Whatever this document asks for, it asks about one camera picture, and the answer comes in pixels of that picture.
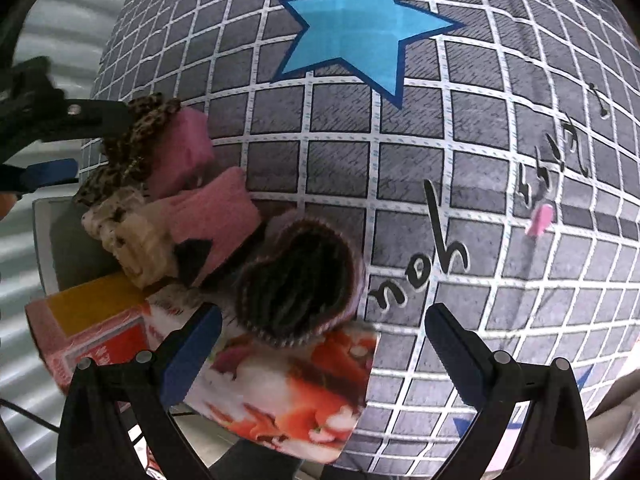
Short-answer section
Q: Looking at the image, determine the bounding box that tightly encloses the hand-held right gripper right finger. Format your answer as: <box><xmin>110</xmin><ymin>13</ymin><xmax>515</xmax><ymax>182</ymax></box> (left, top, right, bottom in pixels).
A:
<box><xmin>424</xmin><ymin>303</ymin><xmax>591</xmax><ymax>480</ymax></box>

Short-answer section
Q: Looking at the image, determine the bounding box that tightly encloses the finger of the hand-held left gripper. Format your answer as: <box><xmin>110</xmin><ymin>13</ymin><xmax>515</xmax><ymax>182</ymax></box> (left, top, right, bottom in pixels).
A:
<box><xmin>0</xmin><ymin>158</ymin><xmax>81</xmax><ymax>196</ymax></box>
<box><xmin>0</xmin><ymin>57</ymin><xmax>136</xmax><ymax>151</ymax></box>

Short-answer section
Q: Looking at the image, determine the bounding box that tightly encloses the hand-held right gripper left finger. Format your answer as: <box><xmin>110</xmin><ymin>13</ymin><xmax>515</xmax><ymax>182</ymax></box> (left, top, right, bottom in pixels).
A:
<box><xmin>57</xmin><ymin>304</ymin><xmax>223</xmax><ymax>480</ymax></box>

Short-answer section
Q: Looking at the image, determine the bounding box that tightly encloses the leopard print scrunchie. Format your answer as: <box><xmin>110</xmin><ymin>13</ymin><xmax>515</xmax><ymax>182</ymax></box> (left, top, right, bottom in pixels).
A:
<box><xmin>74</xmin><ymin>94</ymin><xmax>182</xmax><ymax>206</ymax></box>

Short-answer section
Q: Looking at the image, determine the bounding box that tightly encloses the tan sock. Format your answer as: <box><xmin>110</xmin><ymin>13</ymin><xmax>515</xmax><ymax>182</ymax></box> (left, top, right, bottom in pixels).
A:
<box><xmin>117</xmin><ymin>210</ymin><xmax>178</xmax><ymax>288</ymax></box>

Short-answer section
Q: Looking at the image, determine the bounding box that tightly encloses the pink and black sock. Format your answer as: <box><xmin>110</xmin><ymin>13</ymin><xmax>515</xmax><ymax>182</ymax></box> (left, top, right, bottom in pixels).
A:
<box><xmin>150</xmin><ymin>166</ymin><xmax>263</xmax><ymax>286</ymax></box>

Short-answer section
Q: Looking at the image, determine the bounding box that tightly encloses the small white table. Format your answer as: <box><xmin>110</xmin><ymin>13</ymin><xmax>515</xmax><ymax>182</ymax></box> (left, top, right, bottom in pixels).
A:
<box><xmin>32</xmin><ymin>195</ymin><xmax>123</xmax><ymax>296</ymax></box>

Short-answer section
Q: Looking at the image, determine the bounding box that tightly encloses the cream satin scrunchie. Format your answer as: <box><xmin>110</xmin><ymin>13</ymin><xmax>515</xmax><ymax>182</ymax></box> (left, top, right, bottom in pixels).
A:
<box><xmin>81</xmin><ymin>185</ymin><xmax>146</xmax><ymax>253</ymax></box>

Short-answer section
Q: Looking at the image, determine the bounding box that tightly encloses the magenta rolled sock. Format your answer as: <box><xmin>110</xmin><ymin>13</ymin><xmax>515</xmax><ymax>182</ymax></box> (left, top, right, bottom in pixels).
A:
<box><xmin>147</xmin><ymin>110</ymin><xmax>215</xmax><ymax>201</ymax></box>

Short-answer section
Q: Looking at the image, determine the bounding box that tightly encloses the grey green ribbed quilt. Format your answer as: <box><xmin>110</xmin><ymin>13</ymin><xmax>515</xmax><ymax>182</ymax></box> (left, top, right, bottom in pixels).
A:
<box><xmin>0</xmin><ymin>0</ymin><xmax>133</xmax><ymax>461</ymax></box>

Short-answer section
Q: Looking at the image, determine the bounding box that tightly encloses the white floral box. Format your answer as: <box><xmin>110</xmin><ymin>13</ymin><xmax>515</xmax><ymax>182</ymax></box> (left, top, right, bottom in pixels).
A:
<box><xmin>145</xmin><ymin>285</ymin><xmax>381</xmax><ymax>463</ymax></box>

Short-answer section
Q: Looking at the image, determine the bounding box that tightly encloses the pink red patterned box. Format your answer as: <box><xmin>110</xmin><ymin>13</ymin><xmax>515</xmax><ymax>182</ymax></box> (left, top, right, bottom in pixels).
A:
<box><xmin>25</xmin><ymin>275</ymin><xmax>151</xmax><ymax>396</ymax></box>

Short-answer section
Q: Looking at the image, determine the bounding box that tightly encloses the dark purple rolled sock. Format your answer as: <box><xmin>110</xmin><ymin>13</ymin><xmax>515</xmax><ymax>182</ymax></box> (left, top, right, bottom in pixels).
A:
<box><xmin>235</xmin><ymin>217</ymin><xmax>366</xmax><ymax>348</ymax></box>

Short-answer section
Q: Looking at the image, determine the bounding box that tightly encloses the grey checked star blanket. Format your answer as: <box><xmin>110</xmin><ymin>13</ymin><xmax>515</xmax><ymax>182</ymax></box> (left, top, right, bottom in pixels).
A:
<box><xmin>92</xmin><ymin>0</ymin><xmax>640</xmax><ymax>480</ymax></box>

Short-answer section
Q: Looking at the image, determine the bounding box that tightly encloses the black cable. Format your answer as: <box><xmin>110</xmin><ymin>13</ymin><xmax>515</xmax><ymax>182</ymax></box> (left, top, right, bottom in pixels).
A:
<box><xmin>0</xmin><ymin>399</ymin><xmax>62</xmax><ymax>432</ymax></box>

